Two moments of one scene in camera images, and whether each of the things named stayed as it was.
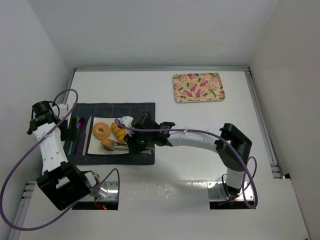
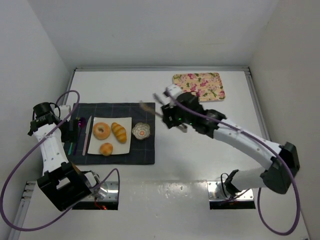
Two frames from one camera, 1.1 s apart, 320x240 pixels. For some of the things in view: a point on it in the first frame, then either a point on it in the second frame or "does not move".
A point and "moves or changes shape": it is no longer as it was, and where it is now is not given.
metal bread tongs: x=117 y=146 -> x=153 y=109
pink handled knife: x=87 y=132 does not move
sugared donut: x=101 y=135 does not move
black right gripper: x=133 y=144 -> x=166 y=115
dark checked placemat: x=80 y=126 does not move
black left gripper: x=71 y=128 does not move
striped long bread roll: x=119 y=133 does not move
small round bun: x=106 y=142 moves or changes shape
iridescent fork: x=70 y=148 does not move
